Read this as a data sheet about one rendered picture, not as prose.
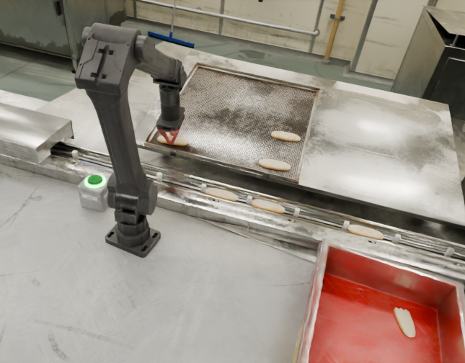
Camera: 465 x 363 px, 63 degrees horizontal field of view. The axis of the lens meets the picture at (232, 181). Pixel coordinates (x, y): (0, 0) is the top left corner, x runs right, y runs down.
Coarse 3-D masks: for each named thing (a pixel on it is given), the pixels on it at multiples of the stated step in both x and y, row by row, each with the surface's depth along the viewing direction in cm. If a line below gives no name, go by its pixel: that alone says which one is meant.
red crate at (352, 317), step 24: (336, 288) 94; (360, 288) 95; (336, 312) 89; (360, 312) 89; (384, 312) 90; (432, 312) 91; (336, 336) 84; (360, 336) 84; (384, 336) 85; (432, 336) 86; (312, 360) 79; (336, 360) 80; (360, 360) 80; (384, 360) 81; (408, 360) 81; (432, 360) 82
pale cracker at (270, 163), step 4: (260, 160) 119; (264, 160) 119; (268, 160) 119; (272, 160) 119; (276, 160) 119; (260, 164) 118; (264, 164) 118; (268, 164) 118; (272, 164) 117; (276, 164) 118; (280, 164) 118; (284, 164) 118; (288, 164) 118; (268, 168) 118; (272, 168) 117; (276, 168) 117; (280, 168) 117; (284, 168) 117; (288, 168) 118
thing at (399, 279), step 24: (336, 264) 94; (360, 264) 91; (384, 264) 89; (312, 288) 82; (384, 288) 93; (408, 288) 90; (432, 288) 88; (456, 288) 85; (312, 312) 76; (456, 312) 82; (312, 336) 72; (456, 336) 78; (456, 360) 75
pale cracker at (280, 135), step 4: (272, 132) 129; (276, 132) 128; (280, 132) 128; (284, 132) 128; (276, 136) 127; (280, 136) 127; (284, 136) 127; (288, 136) 127; (292, 136) 127; (296, 136) 127; (288, 140) 127; (292, 140) 126; (296, 140) 126
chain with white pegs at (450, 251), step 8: (72, 152) 117; (160, 176) 114; (176, 184) 115; (248, 200) 110; (296, 208) 108; (296, 216) 109; (328, 224) 109; (344, 224) 106; (392, 240) 106; (448, 248) 103
